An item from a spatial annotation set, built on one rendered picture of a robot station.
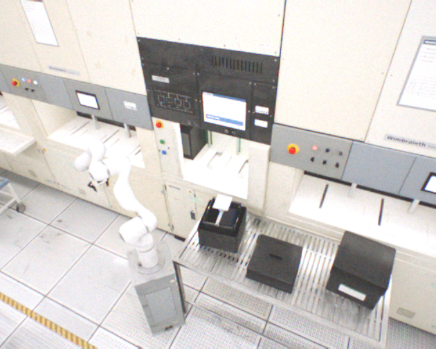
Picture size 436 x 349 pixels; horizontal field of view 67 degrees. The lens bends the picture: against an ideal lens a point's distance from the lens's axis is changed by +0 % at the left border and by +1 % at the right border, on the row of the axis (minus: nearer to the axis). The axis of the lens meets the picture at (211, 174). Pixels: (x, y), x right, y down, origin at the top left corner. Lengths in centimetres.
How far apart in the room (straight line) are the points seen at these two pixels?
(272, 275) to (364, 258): 52
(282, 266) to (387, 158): 85
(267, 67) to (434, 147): 90
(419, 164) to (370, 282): 66
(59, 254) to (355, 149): 280
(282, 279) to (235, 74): 121
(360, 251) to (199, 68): 140
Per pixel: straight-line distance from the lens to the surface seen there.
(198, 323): 287
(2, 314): 345
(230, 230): 212
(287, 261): 213
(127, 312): 301
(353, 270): 201
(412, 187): 205
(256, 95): 190
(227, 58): 189
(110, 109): 261
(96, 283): 323
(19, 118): 368
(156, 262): 223
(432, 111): 181
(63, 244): 363
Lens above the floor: 262
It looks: 42 degrees down
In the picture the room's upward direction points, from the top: 3 degrees counter-clockwise
